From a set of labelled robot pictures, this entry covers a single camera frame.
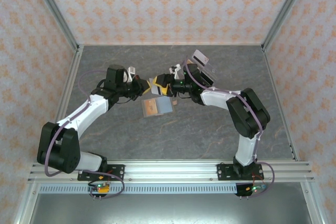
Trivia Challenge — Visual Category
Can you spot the white card with magnetic stripe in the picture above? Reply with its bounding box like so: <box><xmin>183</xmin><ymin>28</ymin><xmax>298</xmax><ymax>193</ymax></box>
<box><xmin>151</xmin><ymin>84</ymin><xmax>164</xmax><ymax>97</ymax></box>
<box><xmin>192</xmin><ymin>49</ymin><xmax>210</xmax><ymax>67</ymax></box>

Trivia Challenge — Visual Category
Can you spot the silver grey card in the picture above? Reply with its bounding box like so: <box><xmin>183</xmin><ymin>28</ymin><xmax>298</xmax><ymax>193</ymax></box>
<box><xmin>157</xmin><ymin>99</ymin><xmax>173</xmax><ymax>113</ymax></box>

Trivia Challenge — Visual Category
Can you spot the taupe leather card holder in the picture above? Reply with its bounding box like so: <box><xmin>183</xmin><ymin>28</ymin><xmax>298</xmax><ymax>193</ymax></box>
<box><xmin>141</xmin><ymin>97</ymin><xmax>177</xmax><ymax>119</ymax></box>

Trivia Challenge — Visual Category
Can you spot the black card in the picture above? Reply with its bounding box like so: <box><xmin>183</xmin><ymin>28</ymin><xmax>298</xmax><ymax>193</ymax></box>
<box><xmin>201</xmin><ymin>70</ymin><xmax>214</xmax><ymax>87</ymax></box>

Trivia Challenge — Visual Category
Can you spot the orange card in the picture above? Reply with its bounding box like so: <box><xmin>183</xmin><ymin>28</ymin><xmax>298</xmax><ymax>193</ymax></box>
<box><xmin>144</xmin><ymin>100</ymin><xmax>159</xmax><ymax>117</ymax></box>

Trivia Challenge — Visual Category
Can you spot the clear acrylic card stand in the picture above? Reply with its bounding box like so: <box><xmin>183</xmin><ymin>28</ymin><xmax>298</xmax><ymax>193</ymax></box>
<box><xmin>181</xmin><ymin>49</ymin><xmax>220</xmax><ymax>96</ymax></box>

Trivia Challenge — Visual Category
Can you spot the controller circuit board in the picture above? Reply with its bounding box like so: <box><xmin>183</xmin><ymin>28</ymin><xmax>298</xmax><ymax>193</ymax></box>
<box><xmin>236</xmin><ymin>183</ymin><xmax>269</xmax><ymax>198</ymax></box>
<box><xmin>88</xmin><ymin>183</ymin><xmax>111</xmax><ymax>196</ymax></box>

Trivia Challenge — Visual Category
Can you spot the grey metal sheet panel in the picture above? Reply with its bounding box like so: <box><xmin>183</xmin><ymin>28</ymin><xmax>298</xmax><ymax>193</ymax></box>
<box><xmin>26</xmin><ymin>193</ymin><xmax>314</xmax><ymax>224</ymax></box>

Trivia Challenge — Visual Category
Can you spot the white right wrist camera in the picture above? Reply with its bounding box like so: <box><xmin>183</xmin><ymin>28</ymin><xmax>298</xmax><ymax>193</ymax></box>
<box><xmin>169</xmin><ymin>63</ymin><xmax>183</xmax><ymax>77</ymax></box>

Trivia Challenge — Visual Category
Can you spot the aluminium side rail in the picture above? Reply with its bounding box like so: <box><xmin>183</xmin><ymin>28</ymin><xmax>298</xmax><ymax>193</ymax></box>
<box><xmin>14</xmin><ymin>45</ymin><xmax>85</xmax><ymax>224</ymax></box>
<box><xmin>262</xmin><ymin>47</ymin><xmax>325</xmax><ymax>224</ymax></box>

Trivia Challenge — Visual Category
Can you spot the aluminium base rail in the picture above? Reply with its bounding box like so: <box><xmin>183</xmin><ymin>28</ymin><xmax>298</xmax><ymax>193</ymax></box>
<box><xmin>27</xmin><ymin>159</ymin><xmax>316</xmax><ymax>183</ymax></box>

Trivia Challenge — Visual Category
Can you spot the slotted grey cable duct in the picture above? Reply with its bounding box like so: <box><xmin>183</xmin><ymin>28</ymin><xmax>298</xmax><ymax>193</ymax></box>
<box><xmin>38</xmin><ymin>184</ymin><xmax>265</xmax><ymax>195</ymax></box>

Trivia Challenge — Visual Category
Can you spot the aluminium frame post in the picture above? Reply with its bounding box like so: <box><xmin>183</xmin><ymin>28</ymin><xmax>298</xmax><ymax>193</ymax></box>
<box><xmin>261</xmin><ymin>0</ymin><xmax>314</xmax><ymax>52</ymax></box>
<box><xmin>26</xmin><ymin>0</ymin><xmax>81</xmax><ymax>53</ymax></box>

